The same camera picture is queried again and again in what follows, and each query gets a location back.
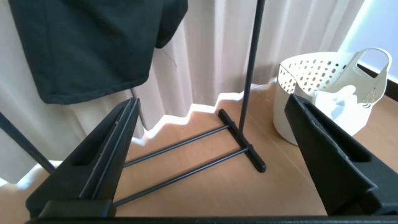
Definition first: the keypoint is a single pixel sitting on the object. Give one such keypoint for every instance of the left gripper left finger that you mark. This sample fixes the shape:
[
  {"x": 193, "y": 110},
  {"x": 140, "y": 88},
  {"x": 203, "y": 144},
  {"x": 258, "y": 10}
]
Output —
[{"x": 65, "y": 183}]

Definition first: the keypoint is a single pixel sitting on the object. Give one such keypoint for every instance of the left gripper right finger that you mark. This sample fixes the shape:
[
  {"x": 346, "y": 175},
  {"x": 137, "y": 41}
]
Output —
[{"x": 335, "y": 174}]

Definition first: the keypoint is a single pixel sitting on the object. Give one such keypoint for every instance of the black knitted garment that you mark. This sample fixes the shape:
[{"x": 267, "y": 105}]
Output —
[{"x": 93, "y": 46}]

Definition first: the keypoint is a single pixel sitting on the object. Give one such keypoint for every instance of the white laundry basket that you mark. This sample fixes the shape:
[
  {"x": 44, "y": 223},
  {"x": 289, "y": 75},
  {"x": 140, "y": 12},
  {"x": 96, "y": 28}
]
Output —
[{"x": 311, "y": 71}]

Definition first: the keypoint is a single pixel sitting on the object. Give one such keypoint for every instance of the black clothes rack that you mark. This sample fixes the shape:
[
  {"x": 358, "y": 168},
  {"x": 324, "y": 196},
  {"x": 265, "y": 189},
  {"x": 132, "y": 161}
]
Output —
[{"x": 253, "y": 46}]

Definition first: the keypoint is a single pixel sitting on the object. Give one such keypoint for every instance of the white printed garment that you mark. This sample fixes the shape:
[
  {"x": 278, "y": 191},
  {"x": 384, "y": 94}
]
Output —
[{"x": 342, "y": 109}]

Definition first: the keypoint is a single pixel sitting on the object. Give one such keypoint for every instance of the beige curtain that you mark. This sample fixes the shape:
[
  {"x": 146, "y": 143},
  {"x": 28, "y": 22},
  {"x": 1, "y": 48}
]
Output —
[{"x": 211, "y": 46}]

